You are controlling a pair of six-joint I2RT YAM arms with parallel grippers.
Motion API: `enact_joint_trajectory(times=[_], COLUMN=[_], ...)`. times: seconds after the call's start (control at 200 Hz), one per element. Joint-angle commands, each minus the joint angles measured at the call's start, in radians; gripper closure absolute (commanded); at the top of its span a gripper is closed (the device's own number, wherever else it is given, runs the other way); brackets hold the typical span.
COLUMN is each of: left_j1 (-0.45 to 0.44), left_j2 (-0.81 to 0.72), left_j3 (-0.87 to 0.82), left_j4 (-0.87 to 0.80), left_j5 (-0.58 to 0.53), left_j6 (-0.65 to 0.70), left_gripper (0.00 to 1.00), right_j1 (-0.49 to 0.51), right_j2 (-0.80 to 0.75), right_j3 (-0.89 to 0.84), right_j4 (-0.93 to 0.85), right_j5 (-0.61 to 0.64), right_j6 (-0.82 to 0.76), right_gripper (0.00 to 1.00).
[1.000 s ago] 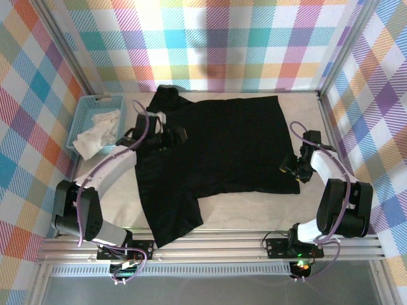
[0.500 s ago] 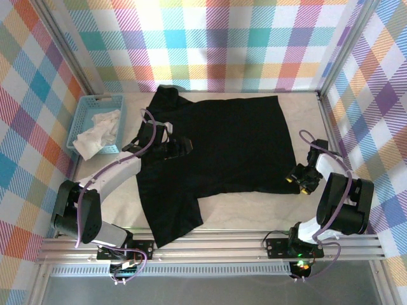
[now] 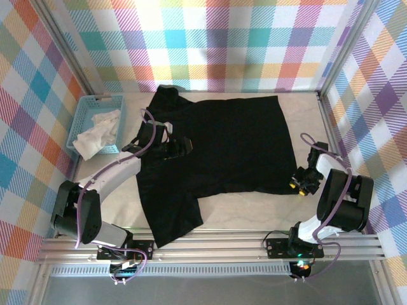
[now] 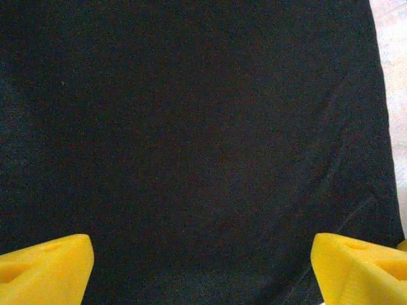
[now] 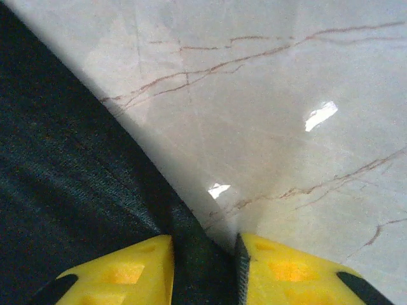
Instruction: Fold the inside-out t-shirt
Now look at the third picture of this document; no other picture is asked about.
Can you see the black printed t-shirt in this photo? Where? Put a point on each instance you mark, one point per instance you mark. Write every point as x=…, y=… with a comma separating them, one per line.
x=238, y=143

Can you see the white cloth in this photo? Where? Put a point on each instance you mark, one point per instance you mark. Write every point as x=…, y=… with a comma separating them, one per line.
x=95, y=133

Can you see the controller board with green terminal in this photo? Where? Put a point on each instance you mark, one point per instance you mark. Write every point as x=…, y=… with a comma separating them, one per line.
x=124, y=272

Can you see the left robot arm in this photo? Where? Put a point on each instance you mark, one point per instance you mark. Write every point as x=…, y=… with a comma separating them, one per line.
x=111, y=171

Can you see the aluminium frame leg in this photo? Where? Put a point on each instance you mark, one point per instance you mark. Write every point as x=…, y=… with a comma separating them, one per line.
x=383, y=286
x=39, y=286

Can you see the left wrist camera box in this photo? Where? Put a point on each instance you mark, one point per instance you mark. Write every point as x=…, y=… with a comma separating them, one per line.
x=169, y=127

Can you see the aluminium mounting rail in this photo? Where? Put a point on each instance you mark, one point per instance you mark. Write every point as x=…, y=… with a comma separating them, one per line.
x=222, y=251

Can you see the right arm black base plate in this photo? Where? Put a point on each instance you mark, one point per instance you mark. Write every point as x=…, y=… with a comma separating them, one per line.
x=276, y=248

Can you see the blue plastic basket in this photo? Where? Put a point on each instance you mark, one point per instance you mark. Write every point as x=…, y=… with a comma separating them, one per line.
x=84, y=108

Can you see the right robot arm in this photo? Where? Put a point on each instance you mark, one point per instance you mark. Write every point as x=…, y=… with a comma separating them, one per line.
x=337, y=197

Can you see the controller board with orange part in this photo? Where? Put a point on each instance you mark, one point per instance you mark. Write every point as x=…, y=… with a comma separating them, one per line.
x=302, y=267

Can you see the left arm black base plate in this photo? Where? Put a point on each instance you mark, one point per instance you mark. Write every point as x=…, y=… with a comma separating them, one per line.
x=143, y=249

